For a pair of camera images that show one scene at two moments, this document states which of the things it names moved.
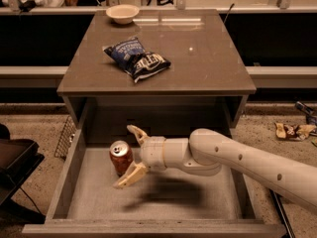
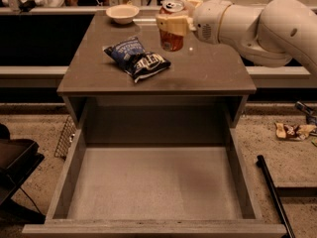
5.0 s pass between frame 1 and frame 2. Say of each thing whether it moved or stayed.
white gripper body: moved
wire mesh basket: stayed
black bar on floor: stayed
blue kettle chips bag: stayed
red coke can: moved
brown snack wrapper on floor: stayed
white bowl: stayed
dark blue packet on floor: stayed
